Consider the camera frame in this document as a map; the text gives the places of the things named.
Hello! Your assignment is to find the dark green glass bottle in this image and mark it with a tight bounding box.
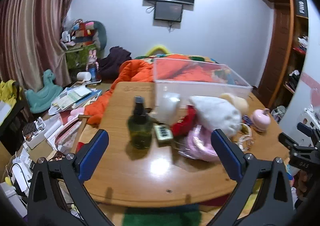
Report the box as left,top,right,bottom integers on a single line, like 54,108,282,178
127,96,153,149

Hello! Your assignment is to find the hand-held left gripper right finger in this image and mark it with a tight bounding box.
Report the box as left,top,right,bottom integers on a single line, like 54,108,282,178
210,128,295,226

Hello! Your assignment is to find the white drawstring bag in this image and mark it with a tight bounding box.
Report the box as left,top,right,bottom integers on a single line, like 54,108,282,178
189,95,242,136

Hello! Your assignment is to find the pink striped curtain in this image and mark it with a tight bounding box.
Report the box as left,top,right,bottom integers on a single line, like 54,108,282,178
0,0,85,91

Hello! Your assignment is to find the yellow pillow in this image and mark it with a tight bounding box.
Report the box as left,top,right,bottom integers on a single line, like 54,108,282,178
146,45,170,56

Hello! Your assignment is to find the teal rocking horse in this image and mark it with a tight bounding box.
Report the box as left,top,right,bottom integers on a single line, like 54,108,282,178
25,69,63,114

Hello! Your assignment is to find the clear plastic storage bin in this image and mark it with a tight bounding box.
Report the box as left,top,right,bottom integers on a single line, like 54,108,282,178
152,58,253,119

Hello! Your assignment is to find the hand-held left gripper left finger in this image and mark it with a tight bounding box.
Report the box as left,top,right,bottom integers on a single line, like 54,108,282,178
26,129,115,226

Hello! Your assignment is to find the beige cylinder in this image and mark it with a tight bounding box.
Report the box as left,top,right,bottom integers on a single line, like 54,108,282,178
220,93,249,119

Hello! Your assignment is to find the colourful patchwork quilt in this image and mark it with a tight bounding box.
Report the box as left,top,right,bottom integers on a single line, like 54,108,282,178
135,53,235,84

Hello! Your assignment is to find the white tape roll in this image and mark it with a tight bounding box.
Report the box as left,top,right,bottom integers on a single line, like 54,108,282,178
237,135,254,151

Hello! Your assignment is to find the green printed box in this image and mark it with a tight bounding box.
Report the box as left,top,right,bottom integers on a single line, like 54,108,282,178
65,44,99,70

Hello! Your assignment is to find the green mat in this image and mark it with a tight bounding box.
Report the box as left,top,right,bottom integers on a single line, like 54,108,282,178
122,210,203,226

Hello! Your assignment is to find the wooden desk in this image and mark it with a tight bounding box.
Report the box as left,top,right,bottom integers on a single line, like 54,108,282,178
82,81,290,208

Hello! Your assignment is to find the dark purple clothing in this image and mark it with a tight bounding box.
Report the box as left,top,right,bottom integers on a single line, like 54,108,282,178
99,46,132,79

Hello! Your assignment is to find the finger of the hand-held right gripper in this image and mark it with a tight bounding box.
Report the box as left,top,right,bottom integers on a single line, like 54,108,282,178
278,133,302,151
297,122,320,140

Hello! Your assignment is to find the white cup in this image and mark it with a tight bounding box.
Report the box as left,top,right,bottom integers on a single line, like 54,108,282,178
159,92,182,123

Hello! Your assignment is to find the pink bunny toy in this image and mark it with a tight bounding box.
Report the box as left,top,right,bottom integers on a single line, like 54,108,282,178
86,49,99,71

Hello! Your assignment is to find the yellow cloth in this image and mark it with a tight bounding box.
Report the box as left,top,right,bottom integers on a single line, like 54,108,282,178
0,80,22,104

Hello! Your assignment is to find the pink apple-shaped gadget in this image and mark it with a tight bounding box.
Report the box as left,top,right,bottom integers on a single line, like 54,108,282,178
251,108,272,133

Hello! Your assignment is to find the small black wall screen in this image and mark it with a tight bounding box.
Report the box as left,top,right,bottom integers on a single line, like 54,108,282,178
153,1,183,22

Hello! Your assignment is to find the pink rope packet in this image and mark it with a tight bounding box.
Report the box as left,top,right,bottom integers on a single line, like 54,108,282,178
179,123,225,163

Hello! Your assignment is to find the orange blanket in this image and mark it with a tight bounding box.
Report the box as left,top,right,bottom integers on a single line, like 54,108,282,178
85,59,225,125

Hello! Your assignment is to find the red cloth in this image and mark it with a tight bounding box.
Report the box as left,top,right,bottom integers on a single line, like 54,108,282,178
171,108,198,141

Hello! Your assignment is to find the small rectangular box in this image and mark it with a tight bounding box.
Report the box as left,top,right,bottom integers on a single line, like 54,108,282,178
153,125,173,145

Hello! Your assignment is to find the white cylinder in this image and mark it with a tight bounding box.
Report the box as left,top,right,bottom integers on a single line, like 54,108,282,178
77,71,92,82

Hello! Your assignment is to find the pile of papers and books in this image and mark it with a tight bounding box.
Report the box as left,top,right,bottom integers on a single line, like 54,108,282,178
49,86,103,116

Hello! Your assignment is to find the pile of stuffed toys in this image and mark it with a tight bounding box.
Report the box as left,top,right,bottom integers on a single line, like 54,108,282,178
61,19,108,49

